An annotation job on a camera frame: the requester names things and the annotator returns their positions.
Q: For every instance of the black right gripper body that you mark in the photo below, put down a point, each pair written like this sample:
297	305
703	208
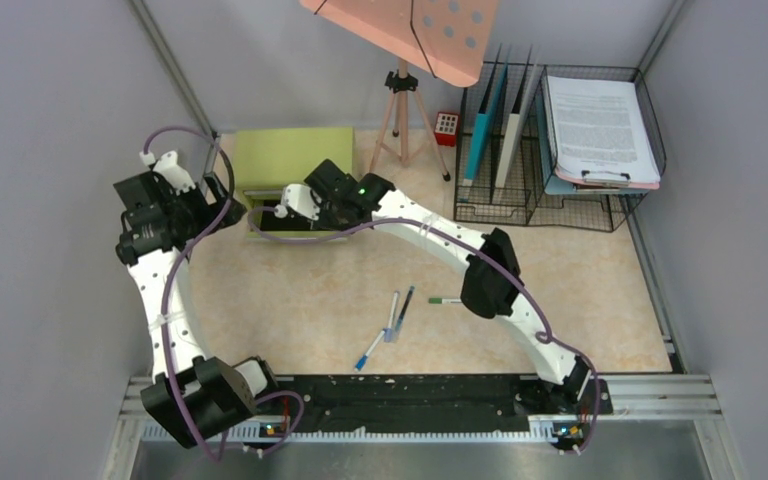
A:
330	218

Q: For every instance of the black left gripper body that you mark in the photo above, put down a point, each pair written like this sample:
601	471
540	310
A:
191	207

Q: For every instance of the green metal drawer box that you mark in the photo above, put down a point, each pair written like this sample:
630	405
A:
265	161

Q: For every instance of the teal file folder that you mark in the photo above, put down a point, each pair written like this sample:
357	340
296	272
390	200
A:
483	121

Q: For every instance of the grey white file folder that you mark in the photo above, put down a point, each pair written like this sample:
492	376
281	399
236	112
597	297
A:
512	102

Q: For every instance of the black wire mesh file rack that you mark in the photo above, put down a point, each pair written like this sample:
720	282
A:
524	202

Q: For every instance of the light blue clipboard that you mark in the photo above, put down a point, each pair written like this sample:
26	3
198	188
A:
553	185

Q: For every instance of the pink clipboard with papers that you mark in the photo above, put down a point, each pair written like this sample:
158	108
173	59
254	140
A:
597	133

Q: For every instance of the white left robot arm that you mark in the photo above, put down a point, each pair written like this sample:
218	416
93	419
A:
193	395

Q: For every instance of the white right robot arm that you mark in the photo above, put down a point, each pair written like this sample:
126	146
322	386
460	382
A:
487	264

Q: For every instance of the teal gel pen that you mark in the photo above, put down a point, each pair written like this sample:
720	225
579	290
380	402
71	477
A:
402	312

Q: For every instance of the green white marker pen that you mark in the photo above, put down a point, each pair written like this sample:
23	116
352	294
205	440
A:
444	300

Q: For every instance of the grey white marker pen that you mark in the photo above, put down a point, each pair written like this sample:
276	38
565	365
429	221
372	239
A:
389	329

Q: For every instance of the red white small box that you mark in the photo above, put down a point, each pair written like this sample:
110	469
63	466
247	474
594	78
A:
446	128

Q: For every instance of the blue white marker pen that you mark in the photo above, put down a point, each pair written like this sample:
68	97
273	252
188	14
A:
361	362

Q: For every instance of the pink perforated board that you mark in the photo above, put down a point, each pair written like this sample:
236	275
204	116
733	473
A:
446	38

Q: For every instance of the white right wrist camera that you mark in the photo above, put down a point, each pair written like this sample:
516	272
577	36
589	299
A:
299	200

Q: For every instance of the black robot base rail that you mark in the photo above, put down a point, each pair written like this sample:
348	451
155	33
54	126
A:
455	405

